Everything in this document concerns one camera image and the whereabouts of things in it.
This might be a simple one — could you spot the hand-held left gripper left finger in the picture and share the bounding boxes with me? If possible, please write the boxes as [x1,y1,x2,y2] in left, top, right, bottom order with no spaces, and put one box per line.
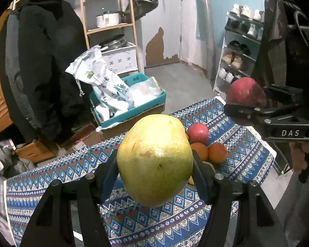
[20,148,119,247]

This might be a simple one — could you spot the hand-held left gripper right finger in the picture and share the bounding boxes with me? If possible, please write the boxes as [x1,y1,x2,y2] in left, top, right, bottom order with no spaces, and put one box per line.
[192,150,289,247]

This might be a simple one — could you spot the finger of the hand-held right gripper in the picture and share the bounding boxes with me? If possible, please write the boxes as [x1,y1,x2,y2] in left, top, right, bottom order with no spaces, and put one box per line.
[224,102,306,127]
[263,85,304,101]

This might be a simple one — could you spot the large red apple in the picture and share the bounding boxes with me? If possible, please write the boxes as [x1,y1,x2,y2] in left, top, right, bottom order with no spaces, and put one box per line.
[226,77,269,126]

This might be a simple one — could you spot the orange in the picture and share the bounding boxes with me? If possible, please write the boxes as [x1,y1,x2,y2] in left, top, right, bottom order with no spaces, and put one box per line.
[207,142,228,164]
[190,142,208,161]

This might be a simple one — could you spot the yellow-green pear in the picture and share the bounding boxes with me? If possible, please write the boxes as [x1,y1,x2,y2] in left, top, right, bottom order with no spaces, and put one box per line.
[117,114,194,207]

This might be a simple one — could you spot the person's right hand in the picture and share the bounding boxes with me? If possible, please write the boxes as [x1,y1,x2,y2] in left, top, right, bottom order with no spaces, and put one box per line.
[289,141,308,171]

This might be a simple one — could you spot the blue patterned tablecloth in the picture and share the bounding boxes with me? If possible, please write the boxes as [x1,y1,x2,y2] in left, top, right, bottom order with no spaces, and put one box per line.
[5,96,277,247]

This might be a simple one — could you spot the small red apple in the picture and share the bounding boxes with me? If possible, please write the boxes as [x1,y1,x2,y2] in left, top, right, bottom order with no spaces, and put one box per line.
[187,123,210,144]

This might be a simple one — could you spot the group of shoes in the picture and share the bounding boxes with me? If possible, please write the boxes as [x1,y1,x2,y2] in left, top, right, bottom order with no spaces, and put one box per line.
[218,3,265,83]

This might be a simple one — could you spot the flattened cardboard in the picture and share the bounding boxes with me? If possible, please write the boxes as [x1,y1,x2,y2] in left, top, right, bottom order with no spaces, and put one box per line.
[55,123,105,157]

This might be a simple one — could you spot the brown hanging garment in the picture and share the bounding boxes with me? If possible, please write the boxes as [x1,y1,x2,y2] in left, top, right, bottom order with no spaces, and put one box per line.
[264,0,289,65]

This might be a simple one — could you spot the white shoe rack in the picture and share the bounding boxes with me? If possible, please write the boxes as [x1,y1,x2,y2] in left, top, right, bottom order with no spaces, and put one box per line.
[213,12,264,96]

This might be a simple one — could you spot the teal plastic crate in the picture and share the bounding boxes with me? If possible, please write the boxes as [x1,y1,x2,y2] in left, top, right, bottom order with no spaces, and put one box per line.
[90,73,167,128]

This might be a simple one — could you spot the wooden box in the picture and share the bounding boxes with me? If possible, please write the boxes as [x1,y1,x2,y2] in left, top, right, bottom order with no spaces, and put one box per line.
[15,139,57,164]

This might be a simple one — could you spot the cardboard box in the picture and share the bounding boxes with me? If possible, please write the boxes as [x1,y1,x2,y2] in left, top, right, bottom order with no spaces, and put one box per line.
[93,102,167,134]

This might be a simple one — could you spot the clear plastic bag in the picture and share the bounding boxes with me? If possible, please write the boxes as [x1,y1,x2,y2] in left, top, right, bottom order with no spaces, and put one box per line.
[125,77,163,108]

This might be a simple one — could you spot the white door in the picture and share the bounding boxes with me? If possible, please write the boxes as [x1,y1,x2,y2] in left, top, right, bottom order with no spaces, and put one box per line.
[180,0,214,75]

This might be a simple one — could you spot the white printed rice bag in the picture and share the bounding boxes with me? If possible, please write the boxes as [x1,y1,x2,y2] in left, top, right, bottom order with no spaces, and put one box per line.
[65,46,130,116]

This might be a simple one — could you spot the white storage basket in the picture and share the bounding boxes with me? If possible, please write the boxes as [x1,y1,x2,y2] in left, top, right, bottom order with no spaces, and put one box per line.
[100,42,139,74]

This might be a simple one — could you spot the round metal steamer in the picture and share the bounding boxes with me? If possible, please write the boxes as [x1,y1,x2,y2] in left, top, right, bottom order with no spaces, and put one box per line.
[99,35,126,50]

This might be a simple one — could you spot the black hanging coat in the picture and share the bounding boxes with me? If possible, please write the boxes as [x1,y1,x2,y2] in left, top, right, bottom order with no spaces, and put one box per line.
[0,0,93,144]

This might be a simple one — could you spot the hanging dark clothes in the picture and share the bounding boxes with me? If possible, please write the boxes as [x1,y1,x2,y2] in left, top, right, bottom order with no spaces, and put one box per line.
[134,0,170,21]

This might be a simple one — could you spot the wooden shelf rack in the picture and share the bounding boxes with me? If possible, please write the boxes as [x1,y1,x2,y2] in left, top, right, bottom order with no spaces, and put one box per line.
[79,0,145,74]

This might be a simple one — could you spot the white cooking pot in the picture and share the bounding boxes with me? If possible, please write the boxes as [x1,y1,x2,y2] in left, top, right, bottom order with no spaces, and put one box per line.
[96,11,124,28]

